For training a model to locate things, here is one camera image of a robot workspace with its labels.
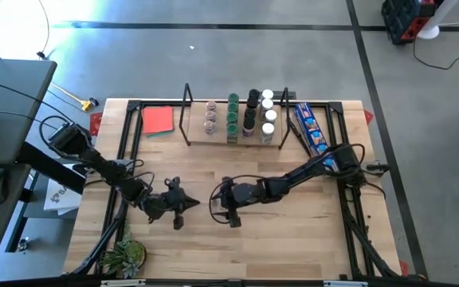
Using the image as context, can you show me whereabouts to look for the white pole stand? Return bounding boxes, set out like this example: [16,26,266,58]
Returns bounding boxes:
[416,0,459,41]

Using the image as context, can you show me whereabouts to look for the red notebook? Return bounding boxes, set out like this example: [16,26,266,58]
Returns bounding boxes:
[141,105,175,136]

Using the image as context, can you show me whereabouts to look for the white printed paper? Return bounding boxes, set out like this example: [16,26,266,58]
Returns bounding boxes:
[43,178,84,216]

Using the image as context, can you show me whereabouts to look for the potted succulent plant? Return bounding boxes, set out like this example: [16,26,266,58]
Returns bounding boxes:
[100,222,147,280]

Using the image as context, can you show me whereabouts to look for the blue plastic wrap box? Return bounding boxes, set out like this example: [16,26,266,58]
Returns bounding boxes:
[292,102,339,171]

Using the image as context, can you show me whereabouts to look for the garlic powder bottle purple label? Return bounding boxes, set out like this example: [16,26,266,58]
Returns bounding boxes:
[241,116,257,140]

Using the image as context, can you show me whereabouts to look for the black desk leg frame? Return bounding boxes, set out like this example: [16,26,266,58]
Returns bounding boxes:
[5,141,88,254]

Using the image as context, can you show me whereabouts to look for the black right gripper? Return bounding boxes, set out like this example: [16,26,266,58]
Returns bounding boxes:
[212,176,263,229]

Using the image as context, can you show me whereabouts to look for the wooden shelf black metal frame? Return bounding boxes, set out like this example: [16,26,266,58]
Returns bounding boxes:
[178,82,303,151]

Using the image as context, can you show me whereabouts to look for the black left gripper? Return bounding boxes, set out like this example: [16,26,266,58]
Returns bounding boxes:
[146,176,201,231]

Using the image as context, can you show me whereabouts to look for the yellow extension cord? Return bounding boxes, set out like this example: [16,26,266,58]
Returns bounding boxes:
[50,81,94,112]

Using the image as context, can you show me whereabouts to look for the grey desk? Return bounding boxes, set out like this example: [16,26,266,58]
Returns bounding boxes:
[0,58,58,272]

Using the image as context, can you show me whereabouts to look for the black and red tool crate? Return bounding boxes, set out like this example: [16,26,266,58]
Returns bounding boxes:
[380,0,442,45]

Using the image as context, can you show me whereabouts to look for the green notebook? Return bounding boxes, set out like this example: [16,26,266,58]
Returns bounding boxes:
[146,129,175,140]

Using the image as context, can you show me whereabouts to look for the black camera cable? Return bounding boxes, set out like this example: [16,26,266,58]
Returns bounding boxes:
[208,174,263,225]

